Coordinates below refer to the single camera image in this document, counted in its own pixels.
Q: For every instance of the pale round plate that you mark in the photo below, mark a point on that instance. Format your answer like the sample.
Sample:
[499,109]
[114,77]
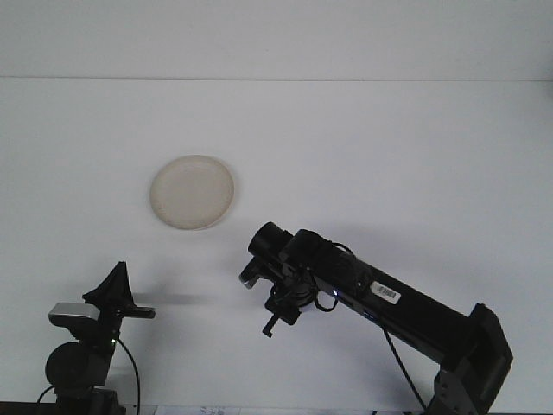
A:
[192,192]

